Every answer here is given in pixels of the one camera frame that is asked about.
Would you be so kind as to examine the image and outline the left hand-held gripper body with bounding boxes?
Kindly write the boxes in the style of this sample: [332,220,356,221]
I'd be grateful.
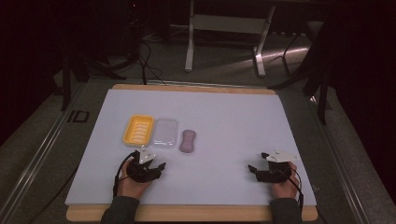
[126,145,162,184]

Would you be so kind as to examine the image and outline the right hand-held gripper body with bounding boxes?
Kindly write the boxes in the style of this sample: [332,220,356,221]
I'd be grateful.
[255,149,299,184]

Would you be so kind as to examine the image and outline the person's left hand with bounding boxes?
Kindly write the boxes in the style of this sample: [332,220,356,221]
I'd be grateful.
[117,159,154,201]

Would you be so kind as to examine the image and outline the person's right hand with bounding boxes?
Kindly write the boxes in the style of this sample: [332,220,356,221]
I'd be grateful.
[270,161,301,200]

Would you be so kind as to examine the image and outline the yellow soap dish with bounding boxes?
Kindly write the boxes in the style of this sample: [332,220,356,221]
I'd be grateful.
[121,114,156,148]

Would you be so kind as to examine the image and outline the clear plastic container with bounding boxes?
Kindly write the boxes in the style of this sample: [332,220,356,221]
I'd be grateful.
[150,118,179,149]

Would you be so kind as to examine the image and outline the pink soap bar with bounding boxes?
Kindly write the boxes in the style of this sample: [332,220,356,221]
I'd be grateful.
[178,129,197,154]

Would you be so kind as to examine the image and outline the white table mat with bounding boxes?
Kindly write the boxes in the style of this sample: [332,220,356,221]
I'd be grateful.
[64,88,318,207]

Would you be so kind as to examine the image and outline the wooden table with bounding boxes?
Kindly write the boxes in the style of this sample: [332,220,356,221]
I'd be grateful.
[65,83,318,223]

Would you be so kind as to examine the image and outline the black metal stand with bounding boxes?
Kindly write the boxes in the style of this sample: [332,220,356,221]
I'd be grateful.
[269,18,333,126]
[59,52,129,112]

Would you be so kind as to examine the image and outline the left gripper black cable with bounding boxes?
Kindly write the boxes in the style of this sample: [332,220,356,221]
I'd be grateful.
[112,152,137,198]

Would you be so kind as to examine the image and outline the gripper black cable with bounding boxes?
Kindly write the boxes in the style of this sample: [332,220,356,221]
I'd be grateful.
[112,152,137,198]
[287,163,305,217]

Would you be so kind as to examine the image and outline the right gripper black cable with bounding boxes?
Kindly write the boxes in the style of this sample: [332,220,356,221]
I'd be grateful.
[287,163,305,217]

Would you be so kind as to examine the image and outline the metal floor rail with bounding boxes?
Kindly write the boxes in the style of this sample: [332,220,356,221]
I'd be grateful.
[0,83,89,224]
[306,92,373,224]

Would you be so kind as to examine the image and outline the black floor cables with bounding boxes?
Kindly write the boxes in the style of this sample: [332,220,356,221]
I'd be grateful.
[135,39,167,86]

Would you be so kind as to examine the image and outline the white metal desk frame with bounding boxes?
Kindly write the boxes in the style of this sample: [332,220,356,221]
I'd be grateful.
[184,0,276,78]

